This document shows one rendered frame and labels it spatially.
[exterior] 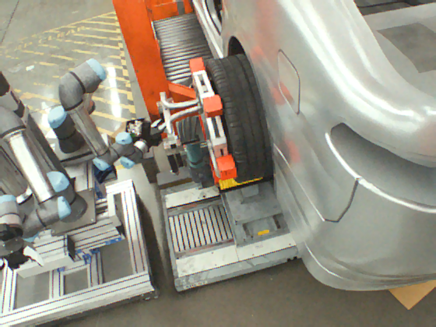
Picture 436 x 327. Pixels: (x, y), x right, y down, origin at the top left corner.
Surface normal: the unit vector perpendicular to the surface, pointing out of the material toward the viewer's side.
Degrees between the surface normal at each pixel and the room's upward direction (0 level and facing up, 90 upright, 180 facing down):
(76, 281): 0
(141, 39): 90
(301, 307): 0
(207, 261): 0
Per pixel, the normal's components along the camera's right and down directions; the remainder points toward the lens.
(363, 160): 0.16, -0.59
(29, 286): -0.12, -0.68
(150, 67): 0.22, 0.69
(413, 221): -0.23, 0.71
